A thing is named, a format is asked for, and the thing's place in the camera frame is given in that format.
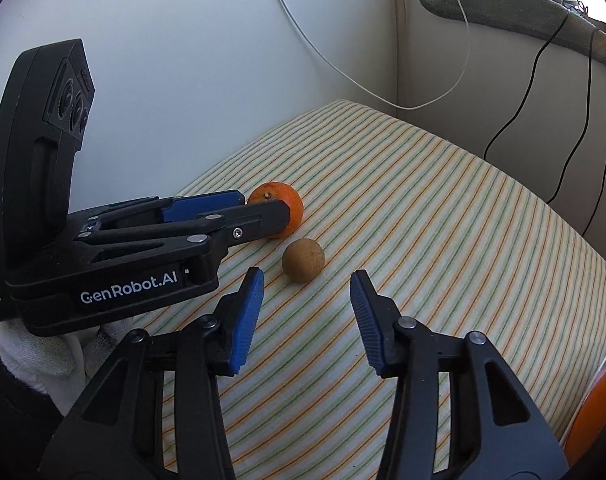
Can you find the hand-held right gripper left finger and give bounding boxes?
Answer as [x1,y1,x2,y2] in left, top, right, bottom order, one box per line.
[38,266,265,480]

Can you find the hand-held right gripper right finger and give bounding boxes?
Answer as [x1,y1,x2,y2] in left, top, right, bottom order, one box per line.
[349,269,571,480]

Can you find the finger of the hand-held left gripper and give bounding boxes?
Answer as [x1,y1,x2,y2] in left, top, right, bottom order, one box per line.
[73,200,290,265]
[90,189,247,229]

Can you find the tangerine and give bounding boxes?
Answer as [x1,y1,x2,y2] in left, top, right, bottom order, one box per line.
[247,181,304,240]

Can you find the round brown longan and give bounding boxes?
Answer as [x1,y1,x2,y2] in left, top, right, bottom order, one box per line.
[282,238,326,283]

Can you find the large orange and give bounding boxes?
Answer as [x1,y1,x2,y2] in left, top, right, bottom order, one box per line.
[564,367,606,467]

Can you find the person's left hand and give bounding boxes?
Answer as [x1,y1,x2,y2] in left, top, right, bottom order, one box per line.
[0,320,131,397]

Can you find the striped cloth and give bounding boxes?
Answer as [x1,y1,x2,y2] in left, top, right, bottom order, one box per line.
[128,100,606,480]

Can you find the grey sill mat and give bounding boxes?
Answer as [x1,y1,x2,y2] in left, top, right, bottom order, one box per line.
[418,0,606,71]

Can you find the white cable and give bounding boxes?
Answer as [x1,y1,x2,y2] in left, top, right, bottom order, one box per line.
[260,0,471,111]

